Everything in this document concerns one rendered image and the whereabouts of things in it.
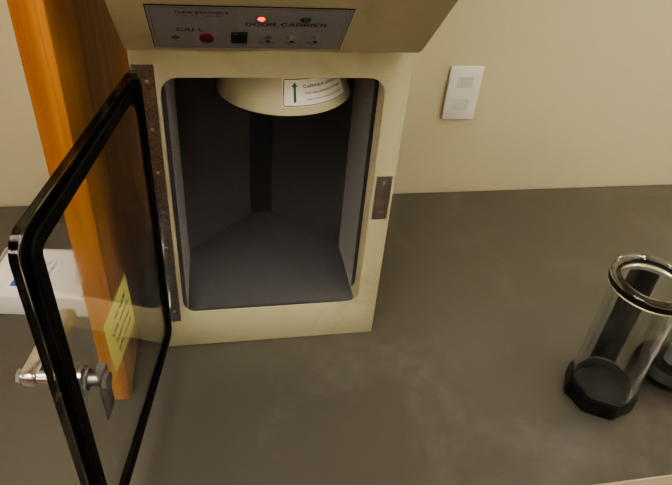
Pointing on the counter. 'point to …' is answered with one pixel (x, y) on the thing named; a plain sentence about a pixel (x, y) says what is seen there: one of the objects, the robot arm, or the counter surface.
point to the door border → (43, 301)
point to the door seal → (52, 287)
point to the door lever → (28, 376)
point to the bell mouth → (284, 94)
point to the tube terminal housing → (255, 67)
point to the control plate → (335, 25)
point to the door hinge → (159, 182)
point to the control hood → (384, 39)
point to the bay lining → (266, 165)
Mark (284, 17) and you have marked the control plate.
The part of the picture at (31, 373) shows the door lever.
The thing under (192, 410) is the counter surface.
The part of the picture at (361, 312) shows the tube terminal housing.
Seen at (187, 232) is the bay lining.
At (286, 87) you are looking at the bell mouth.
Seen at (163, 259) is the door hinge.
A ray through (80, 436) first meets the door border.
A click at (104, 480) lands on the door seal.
